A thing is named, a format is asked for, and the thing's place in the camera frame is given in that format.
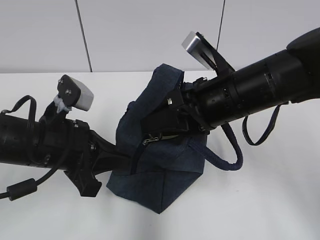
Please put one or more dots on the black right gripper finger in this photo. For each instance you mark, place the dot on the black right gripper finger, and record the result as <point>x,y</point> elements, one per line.
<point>169,122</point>

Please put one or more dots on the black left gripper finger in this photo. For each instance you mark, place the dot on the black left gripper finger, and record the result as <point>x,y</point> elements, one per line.
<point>105,156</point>
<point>82,177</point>

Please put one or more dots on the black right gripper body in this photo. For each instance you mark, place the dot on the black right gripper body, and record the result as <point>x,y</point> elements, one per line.
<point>185,107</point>

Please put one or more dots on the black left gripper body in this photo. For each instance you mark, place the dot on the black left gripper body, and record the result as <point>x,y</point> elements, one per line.
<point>60,134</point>

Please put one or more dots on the dark blue lunch bag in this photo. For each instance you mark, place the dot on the dark blue lunch bag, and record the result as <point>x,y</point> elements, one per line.
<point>161,171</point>

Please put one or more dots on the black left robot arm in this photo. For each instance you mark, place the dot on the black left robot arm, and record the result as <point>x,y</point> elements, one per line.
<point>21,144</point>

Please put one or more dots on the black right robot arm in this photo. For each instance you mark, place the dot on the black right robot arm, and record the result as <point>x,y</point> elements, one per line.
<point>290,75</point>

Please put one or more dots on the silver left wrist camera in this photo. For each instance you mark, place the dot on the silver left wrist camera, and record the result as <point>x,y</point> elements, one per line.
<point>74,93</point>

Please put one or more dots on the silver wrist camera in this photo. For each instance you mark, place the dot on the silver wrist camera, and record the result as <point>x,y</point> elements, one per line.
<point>74,93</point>
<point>200,49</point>

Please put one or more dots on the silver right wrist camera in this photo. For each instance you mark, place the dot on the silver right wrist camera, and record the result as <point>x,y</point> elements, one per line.
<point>200,49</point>

